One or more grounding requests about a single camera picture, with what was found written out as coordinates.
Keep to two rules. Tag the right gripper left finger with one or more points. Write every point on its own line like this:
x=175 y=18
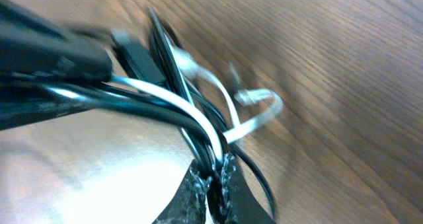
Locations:
x=188 y=205

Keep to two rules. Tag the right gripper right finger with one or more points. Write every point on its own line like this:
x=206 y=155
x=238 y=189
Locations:
x=230 y=200

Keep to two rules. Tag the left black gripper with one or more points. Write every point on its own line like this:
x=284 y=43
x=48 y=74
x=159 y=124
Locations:
x=36 y=49

